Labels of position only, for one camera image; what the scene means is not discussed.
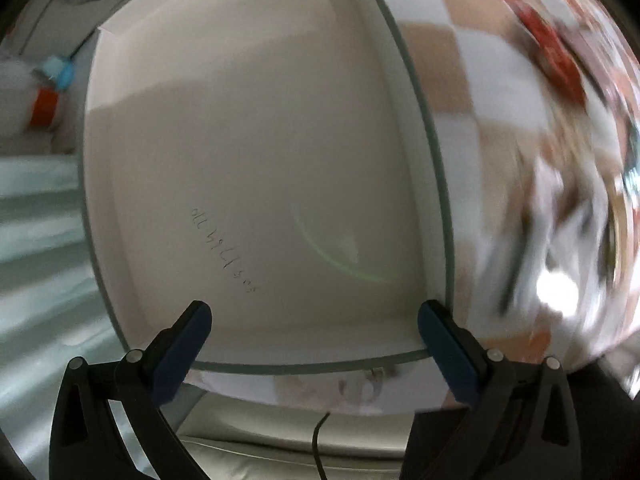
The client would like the black cable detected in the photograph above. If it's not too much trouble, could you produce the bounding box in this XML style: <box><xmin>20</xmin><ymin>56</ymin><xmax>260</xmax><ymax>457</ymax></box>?
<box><xmin>311</xmin><ymin>410</ymin><xmax>332</xmax><ymax>480</ymax></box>

